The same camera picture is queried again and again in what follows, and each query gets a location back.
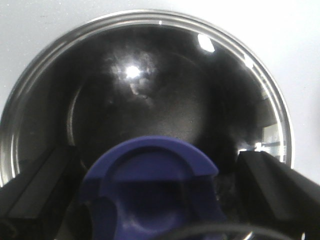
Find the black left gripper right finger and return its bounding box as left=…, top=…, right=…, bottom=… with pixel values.
left=236, top=151, right=320, bottom=240

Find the glass lid blue knob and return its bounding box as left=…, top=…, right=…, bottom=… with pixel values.
left=0, top=10, right=292, bottom=240

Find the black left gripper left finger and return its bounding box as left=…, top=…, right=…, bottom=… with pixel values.
left=0, top=146, right=83, bottom=240

